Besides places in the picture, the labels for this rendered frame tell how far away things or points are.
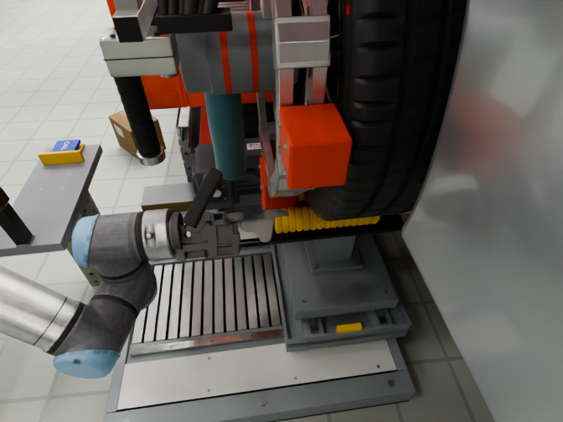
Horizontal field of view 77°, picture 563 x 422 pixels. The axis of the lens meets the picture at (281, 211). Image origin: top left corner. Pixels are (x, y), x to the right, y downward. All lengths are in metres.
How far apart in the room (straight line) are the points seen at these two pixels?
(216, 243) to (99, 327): 0.24
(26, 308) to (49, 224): 0.43
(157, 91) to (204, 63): 0.59
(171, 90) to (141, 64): 0.71
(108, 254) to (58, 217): 0.43
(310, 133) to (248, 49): 0.28
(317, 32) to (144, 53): 0.23
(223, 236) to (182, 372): 0.58
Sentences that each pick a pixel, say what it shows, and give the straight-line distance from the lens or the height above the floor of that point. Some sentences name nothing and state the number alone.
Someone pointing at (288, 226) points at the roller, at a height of 0.52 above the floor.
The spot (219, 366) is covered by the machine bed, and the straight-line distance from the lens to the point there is 1.13.
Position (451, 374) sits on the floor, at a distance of 1.29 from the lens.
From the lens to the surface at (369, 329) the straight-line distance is 1.09.
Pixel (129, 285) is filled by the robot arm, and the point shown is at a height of 0.54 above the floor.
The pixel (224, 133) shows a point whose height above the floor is 0.63.
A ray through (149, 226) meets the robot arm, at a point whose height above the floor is 0.66.
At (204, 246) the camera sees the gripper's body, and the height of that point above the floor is 0.61.
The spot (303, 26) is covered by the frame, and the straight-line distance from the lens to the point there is 0.46.
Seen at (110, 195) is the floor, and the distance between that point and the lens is 1.84.
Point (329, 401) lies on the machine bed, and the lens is 1.09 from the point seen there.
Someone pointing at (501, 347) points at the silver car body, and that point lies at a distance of 0.37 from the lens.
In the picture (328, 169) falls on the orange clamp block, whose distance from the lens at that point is 0.44.
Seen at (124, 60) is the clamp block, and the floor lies 0.92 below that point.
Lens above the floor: 1.11
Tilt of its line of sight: 45 degrees down
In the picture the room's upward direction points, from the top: straight up
